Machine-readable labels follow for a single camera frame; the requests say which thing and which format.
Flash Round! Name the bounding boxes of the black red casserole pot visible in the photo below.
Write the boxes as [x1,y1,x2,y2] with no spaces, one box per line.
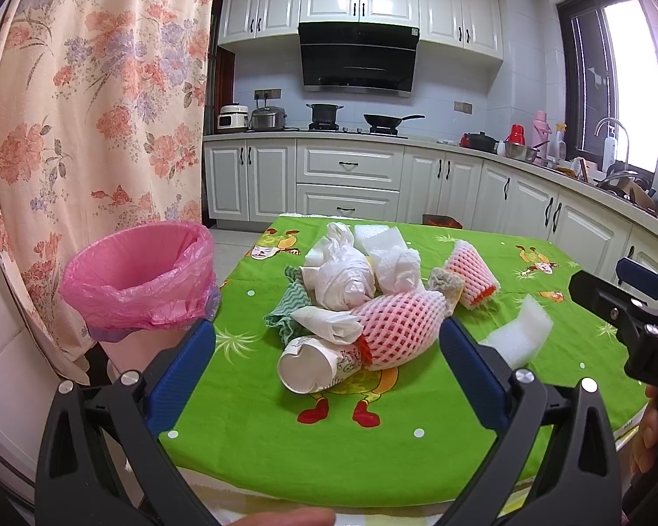
[460,132,498,153]

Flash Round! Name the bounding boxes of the pink thermos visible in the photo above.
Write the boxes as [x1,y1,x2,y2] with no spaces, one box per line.
[531,110,551,165]

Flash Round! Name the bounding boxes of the pink lined trash bin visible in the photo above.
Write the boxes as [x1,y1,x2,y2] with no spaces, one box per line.
[60,221,221,377]

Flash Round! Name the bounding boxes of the black range hood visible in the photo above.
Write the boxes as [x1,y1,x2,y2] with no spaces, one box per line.
[298,21,421,96]

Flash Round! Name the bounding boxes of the chrome sink faucet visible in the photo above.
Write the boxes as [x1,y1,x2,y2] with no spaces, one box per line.
[594,117,628,172]

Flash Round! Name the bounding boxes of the long white foam block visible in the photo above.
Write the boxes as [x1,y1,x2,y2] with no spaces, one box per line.
[480,295,554,370]

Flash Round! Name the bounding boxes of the white lower cabinets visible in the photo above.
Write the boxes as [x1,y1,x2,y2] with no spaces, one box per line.
[203,132,658,280]

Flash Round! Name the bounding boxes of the floral peach curtain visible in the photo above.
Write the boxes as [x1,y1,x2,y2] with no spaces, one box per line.
[0,0,214,382]

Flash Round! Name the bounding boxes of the white rice cooker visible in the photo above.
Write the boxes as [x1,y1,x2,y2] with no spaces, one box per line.
[216,103,249,133]

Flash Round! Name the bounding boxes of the dark framed window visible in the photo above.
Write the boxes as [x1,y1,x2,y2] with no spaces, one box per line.
[558,0,658,174]

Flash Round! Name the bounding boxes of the small pink foam fruit net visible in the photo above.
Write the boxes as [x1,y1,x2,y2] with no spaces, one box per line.
[444,240,501,310]

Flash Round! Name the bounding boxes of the steel pressure cooker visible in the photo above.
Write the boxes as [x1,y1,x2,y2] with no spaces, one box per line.
[250,106,286,132]

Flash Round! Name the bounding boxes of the wall power socket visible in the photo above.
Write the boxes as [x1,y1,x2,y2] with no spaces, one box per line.
[254,89,282,100]

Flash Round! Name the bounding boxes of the yellow green scouring sponge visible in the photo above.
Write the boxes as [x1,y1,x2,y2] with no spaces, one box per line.
[426,267,466,317]

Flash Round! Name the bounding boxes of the white upper cabinets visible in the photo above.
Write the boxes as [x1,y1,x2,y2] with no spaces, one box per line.
[218,0,504,60]

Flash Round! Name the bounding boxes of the left hand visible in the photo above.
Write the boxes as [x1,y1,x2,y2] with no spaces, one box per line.
[230,507,336,526]

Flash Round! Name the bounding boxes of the steel bowl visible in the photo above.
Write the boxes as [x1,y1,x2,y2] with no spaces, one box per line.
[504,141,548,164]

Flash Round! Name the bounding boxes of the white cabinets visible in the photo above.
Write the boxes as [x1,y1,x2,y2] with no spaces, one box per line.
[203,132,658,280]
[218,0,504,60]

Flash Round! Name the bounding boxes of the white folded paper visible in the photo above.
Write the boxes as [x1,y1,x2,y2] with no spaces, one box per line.
[291,306,364,345]

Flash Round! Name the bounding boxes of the green white wavy cloth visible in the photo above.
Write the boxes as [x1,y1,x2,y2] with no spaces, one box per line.
[264,266,312,345]

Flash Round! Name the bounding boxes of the white tissue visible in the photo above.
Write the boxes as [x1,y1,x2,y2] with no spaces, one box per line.
[362,227,424,295]

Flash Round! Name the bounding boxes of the white plastic bag wad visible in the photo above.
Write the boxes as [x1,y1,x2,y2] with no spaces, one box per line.
[300,222,375,311]

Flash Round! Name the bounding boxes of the paper cup with green print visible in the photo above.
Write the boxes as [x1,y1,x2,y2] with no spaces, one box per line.
[277,336,362,394]

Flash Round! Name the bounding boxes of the black frying pan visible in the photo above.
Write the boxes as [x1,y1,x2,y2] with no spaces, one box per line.
[364,114,424,135]

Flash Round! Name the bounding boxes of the black stock pot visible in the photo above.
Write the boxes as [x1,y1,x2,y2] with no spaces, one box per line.
[306,103,343,132]

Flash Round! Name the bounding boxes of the right hand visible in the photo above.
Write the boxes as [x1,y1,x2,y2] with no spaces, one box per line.
[630,386,658,474]

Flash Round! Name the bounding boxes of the red box on floor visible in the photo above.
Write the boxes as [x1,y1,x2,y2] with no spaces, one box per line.
[422,214,463,229]

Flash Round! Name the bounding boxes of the large pink foam fruit net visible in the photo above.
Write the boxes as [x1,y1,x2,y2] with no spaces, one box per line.
[352,291,447,370]

